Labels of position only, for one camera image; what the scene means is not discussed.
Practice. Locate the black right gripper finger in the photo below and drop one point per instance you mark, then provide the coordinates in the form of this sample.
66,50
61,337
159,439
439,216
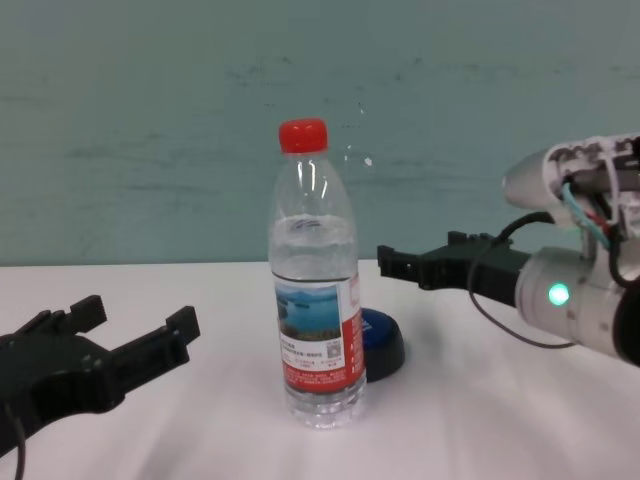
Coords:
475,240
400,265

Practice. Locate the clear water bottle red cap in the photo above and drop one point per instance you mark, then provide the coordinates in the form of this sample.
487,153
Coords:
315,250

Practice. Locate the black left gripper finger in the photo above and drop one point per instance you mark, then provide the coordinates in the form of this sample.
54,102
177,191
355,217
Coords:
75,320
155,355

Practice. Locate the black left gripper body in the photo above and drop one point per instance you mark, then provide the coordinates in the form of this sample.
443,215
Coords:
55,375

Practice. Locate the blue button black base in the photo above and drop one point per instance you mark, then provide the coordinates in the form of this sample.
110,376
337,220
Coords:
382,345

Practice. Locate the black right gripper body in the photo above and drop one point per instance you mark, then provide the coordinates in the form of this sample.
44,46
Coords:
450,272

